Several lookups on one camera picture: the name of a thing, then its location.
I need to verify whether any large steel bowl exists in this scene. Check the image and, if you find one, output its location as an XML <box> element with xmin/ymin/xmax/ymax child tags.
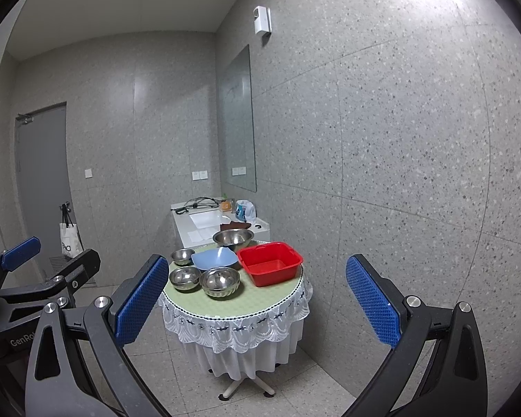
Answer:
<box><xmin>213</xmin><ymin>229</ymin><xmax>254</xmax><ymax>252</ymax></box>

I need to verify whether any grey door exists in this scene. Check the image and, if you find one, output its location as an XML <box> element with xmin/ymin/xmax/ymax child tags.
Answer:
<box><xmin>16</xmin><ymin>104</ymin><xmax>77</xmax><ymax>278</ymax></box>

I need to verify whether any orange bottle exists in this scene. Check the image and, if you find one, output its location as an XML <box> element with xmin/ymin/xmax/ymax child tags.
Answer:
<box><xmin>220</xmin><ymin>199</ymin><xmax>232</xmax><ymax>212</ymax></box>

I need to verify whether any white table base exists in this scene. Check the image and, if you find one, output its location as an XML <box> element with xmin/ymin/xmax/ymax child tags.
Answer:
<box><xmin>218</xmin><ymin>376</ymin><xmax>275</xmax><ymax>402</ymax></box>

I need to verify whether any ribbed steel bowl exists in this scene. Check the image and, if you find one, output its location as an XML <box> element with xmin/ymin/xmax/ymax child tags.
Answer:
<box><xmin>199</xmin><ymin>267</ymin><xmax>241</xmax><ymax>299</ymax></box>

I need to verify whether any white wall box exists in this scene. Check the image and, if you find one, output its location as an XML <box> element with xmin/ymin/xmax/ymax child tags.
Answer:
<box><xmin>253</xmin><ymin>6</ymin><xmax>272</xmax><ymax>36</ymax></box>

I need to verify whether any wall mirror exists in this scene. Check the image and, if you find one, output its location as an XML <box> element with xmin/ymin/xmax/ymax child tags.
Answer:
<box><xmin>217</xmin><ymin>45</ymin><xmax>257</xmax><ymax>192</ymax></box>

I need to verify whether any double wall socket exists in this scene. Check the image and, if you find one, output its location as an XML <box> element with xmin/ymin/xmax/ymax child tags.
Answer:
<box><xmin>192</xmin><ymin>170</ymin><xmax>209</xmax><ymax>181</ymax></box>

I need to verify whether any black cable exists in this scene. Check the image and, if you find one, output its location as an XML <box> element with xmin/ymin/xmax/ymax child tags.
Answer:
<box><xmin>172</xmin><ymin>196</ymin><xmax>222</xmax><ymax>216</ymax></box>

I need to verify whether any medium steel bowl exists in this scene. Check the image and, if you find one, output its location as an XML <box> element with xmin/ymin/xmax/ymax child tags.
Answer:
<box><xmin>168</xmin><ymin>267</ymin><xmax>201</xmax><ymax>293</ymax></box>

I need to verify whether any small steel bowl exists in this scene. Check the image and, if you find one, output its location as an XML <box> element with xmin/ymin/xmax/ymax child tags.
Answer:
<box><xmin>171</xmin><ymin>247</ymin><xmax>196</xmax><ymax>267</ymax></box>

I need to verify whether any blue white package bag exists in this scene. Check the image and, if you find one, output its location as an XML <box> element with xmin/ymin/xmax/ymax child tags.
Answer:
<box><xmin>235</xmin><ymin>199</ymin><xmax>257</xmax><ymax>223</ymax></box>

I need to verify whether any white tote bag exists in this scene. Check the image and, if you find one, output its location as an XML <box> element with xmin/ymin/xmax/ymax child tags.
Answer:
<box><xmin>60</xmin><ymin>202</ymin><xmax>83</xmax><ymax>259</ymax></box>

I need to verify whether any red plastic basin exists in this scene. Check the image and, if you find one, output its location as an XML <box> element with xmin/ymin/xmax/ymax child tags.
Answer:
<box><xmin>237</xmin><ymin>242</ymin><xmax>304</xmax><ymax>287</ymax></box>

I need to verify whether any white sink counter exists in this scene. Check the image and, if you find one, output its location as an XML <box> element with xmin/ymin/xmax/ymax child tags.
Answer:
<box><xmin>170</xmin><ymin>198</ymin><xmax>271</xmax><ymax>251</ymax></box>

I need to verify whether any round table green cloth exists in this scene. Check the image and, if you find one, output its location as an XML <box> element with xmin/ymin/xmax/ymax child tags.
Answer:
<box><xmin>158</xmin><ymin>269</ymin><xmax>313</xmax><ymax>380</ymax></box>

